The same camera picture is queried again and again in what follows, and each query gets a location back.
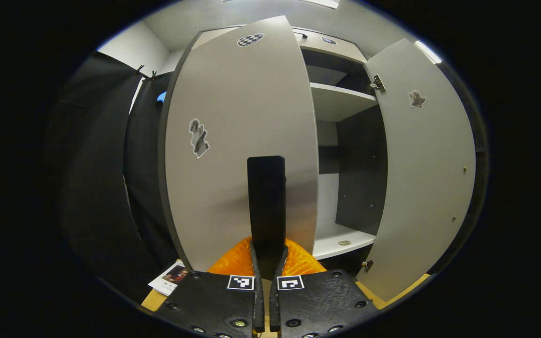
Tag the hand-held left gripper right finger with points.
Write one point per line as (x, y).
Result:
(274, 305)

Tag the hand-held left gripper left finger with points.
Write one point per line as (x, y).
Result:
(258, 305)

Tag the grey double-door shoe cabinet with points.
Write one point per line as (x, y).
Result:
(359, 164)

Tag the grey door with dice stickers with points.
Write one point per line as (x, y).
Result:
(421, 188)

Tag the grey door with checkered sticker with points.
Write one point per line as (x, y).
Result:
(242, 103)

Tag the white cabinet shelf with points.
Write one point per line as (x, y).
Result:
(338, 101)
(341, 244)

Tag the metal door hinge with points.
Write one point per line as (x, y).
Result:
(377, 84)
(368, 265)

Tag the white booklet with photo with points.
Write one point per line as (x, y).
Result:
(169, 277)

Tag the black backdrop cloth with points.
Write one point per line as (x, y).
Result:
(96, 188)

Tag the narrow ceiling light panel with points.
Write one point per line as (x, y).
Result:
(428, 51)

